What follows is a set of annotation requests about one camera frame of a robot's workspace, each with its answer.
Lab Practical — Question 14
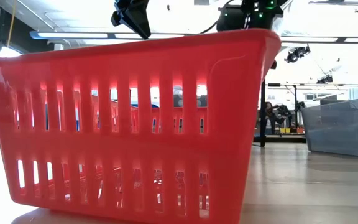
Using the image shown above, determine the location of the person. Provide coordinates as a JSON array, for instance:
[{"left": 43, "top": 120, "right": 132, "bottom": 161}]
[{"left": 264, "top": 101, "right": 280, "bottom": 136}]

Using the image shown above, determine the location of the grey ceiling track fixture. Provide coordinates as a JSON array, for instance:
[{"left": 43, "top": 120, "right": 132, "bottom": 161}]
[{"left": 308, "top": 0, "right": 358, "bottom": 14}]

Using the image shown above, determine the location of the red slotted plastic basket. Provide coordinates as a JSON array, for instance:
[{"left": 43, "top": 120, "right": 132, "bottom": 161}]
[{"left": 0, "top": 28, "right": 282, "bottom": 224}]

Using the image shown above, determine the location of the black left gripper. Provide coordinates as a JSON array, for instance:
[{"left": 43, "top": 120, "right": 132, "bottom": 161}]
[{"left": 110, "top": 0, "right": 152, "bottom": 40}]

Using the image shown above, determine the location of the black metal frame stand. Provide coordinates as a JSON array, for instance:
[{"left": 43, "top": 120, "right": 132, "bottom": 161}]
[{"left": 267, "top": 82, "right": 298, "bottom": 128}]

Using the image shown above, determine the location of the black ceiling track spotlight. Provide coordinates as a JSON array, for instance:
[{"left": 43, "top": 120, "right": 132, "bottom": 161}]
[
  {"left": 316, "top": 74, "right": 334, "bottom": 85},
  {"left": 283, "top": 44, "right": 311, "bottom": 64}
]

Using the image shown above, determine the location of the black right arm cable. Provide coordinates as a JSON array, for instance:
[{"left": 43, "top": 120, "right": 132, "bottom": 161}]
[{"left": 196, "top": 0, "right": 234, "bottom": 35}]

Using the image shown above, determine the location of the black aluminium rig frame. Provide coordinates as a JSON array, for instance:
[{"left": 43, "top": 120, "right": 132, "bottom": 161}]
[{"left": 253, "top": 134, "right": 306, "bottom": 144}]

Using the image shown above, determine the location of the grey translucent plastic basket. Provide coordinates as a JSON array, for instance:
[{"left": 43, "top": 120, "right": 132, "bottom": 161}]
[{"left": 301, "top": 96, "right": 358, "bottom": 159}]

